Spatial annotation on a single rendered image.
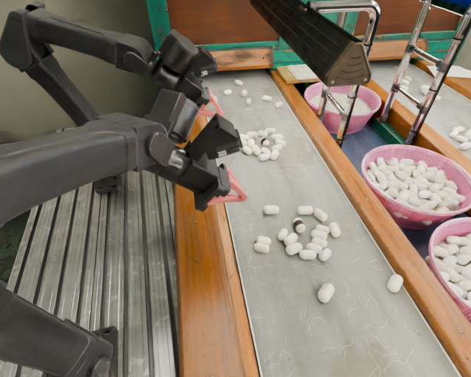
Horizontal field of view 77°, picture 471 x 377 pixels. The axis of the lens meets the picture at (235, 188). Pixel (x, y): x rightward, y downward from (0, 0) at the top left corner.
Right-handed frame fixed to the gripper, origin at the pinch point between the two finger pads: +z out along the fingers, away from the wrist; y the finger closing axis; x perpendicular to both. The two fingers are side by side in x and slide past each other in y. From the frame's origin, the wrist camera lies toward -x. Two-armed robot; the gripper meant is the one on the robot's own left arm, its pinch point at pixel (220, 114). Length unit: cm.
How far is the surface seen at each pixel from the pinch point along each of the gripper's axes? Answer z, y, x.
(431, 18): 68, 52, -69
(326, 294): 15, -50, -1
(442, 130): 62, -2, -38
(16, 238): -24, 42, 133
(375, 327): 21, -56, -4
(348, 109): 24.8, -5.6, -23.1
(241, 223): 7.7, -29.4, 8.2
